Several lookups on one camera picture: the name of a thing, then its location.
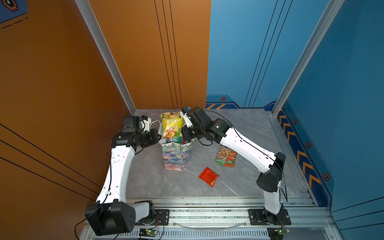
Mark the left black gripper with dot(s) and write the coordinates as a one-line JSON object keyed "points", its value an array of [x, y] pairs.
{"points": [[153, 133]]}

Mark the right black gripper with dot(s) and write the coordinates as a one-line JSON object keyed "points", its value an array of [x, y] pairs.
{"points": [[185, 134]]}

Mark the yellow snack packet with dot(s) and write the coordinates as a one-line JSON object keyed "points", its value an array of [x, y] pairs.
{"points": [[172, 125]]}

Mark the floral paper gift bag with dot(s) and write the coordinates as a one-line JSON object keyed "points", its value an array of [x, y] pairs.
{"points": [[175, 156]]}

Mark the green orange snack packet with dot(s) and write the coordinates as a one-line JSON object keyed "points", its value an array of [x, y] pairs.
{"points": [[226, 157]]}

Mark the red small snack packet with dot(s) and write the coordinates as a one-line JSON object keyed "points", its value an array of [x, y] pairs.
{"points": [[209, 176]]}

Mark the teal Fox's candy bag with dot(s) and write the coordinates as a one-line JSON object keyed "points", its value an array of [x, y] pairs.
{"points": [[178, 140]]}

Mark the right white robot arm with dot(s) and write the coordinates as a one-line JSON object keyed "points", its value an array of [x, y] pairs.
{"points": [[271, 165]]}

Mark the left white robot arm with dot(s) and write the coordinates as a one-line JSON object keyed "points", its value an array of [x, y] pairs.
{"points": [[111, 215]]}

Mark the left green circuit board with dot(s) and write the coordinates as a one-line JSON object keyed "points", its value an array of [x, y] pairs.
{"points": [[148, 234]]}

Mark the green circuit board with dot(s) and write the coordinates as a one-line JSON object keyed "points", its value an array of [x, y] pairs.
{"points": [[282, 231], [148, 234]]}

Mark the right green circuit board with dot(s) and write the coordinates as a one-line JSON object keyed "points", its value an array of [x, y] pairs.
{"points": [[282, 231]]}

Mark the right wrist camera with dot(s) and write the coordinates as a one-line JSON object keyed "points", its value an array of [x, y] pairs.
{"points": [[183, 113]]}

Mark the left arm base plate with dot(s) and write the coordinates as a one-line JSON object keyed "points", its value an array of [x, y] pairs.
{"points": [[161, 217]]}

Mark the aluminium front rail frame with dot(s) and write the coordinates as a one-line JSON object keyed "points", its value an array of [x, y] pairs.
{"points": [[233, 218]]}

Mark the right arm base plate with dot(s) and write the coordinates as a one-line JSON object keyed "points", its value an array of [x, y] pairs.
{"points": [[263, 217]]}

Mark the left aluminium corner post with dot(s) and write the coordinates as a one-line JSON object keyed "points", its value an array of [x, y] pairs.
{"points": [[101, 42]]}

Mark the aluminium corner post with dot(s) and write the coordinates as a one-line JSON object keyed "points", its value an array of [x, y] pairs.
{"points": [[315, 39], [101, 42]]}

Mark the right aluminium corner post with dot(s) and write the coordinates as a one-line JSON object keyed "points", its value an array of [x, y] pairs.
{"points": [[315, 39]]}

